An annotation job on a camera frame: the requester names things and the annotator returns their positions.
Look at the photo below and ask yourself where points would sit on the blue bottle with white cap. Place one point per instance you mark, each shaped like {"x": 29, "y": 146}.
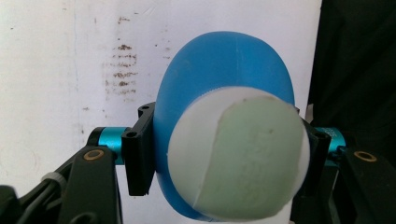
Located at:
{"x": 224, "y": 77}

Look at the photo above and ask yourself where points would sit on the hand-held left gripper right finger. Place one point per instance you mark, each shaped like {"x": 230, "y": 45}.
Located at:
{"x": 320, "y": 146}

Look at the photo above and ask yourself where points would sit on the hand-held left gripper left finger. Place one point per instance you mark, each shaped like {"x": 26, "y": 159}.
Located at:
{"x": 138, "y": 155}

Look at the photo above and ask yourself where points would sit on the white foam mat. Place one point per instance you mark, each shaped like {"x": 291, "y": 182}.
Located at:
{"x": 46, "y": 62}

